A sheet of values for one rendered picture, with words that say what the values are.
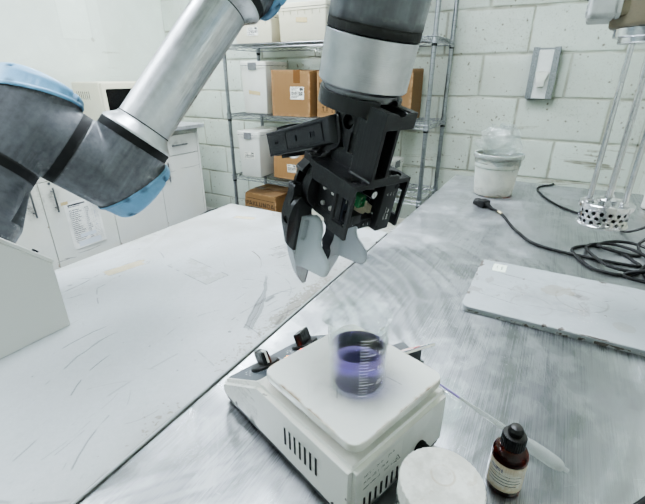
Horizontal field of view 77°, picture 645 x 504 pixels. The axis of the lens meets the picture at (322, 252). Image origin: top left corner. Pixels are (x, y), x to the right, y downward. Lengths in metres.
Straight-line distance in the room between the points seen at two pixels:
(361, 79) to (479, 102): 2.42
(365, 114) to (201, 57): 0.44
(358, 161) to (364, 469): 0.24
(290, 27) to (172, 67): 2.08
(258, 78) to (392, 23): 2.67
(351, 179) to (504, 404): 0.31
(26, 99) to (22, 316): 0.29
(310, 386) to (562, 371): 0.35
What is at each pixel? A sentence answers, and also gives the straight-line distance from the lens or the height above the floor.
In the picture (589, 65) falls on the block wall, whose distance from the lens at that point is 2.70.
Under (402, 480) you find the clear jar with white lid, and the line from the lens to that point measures 0.33.
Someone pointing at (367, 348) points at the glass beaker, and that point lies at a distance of 0.33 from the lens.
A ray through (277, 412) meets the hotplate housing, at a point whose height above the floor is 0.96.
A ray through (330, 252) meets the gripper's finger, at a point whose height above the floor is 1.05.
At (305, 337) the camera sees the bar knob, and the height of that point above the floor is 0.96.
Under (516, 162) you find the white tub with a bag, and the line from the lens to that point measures 1.32.
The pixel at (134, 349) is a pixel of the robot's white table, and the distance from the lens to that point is 0.61.
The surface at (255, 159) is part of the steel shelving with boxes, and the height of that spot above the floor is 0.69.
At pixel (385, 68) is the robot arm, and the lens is 0.33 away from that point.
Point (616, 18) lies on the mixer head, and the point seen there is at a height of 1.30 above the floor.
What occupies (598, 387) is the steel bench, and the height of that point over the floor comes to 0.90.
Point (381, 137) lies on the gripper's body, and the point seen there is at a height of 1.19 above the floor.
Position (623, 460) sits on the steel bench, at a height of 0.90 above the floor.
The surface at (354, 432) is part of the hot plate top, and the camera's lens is 0.34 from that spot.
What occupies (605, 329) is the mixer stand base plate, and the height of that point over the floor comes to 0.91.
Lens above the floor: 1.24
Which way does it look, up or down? 24 degrees down
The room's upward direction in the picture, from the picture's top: straight up
